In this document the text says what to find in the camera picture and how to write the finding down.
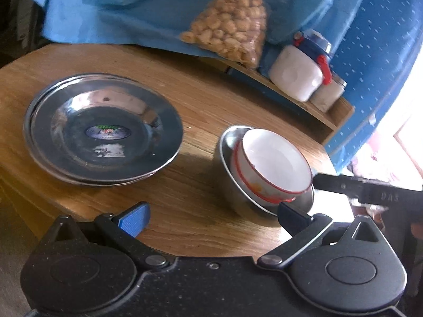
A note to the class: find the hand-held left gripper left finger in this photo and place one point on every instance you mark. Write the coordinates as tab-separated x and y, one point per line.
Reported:
134	218

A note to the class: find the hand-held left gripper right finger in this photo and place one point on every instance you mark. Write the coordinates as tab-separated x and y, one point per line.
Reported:
292	219

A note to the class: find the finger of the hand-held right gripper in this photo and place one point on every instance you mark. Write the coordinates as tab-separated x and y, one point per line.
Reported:
333	185

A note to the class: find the white bowl with red rim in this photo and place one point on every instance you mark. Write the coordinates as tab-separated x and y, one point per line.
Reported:
244	180
274	158

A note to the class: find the stainless steel bowl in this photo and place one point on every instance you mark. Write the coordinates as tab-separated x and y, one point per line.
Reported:
231	198

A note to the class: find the wooden shelf board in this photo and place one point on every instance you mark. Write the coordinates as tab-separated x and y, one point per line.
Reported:
330	117

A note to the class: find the small white jar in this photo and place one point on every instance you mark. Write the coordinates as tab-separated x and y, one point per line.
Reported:
327	95

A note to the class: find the blue dotted cloth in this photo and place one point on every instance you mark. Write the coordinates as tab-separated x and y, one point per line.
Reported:
363	72

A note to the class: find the white jar with blue lid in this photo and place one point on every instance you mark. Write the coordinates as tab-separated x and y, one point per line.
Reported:
294	72

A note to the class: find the clear bag of puffed snacks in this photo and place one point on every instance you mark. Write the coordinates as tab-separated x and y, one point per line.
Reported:
228	26

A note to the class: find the light blue cloth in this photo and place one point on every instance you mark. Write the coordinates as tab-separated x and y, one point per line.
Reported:
115	6

